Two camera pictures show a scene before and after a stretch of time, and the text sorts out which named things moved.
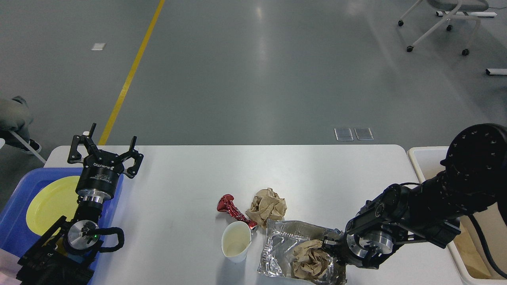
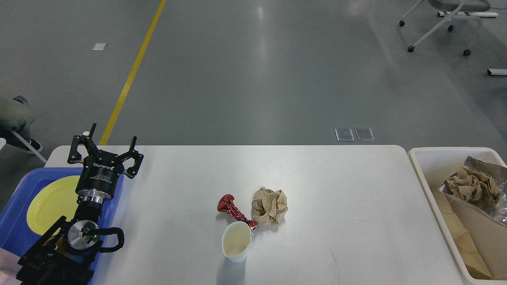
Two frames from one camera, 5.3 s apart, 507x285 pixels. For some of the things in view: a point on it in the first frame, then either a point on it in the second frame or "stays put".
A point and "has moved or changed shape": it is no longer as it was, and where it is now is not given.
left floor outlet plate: x=343 y=134 stays put
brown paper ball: x=266 y=205 stays put
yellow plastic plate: x=57 y=198 stays put
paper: x=310 y=260 has moved or changed shape
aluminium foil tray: x=281 y=236 has moved or changed shape
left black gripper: x=97 y=183 stays put
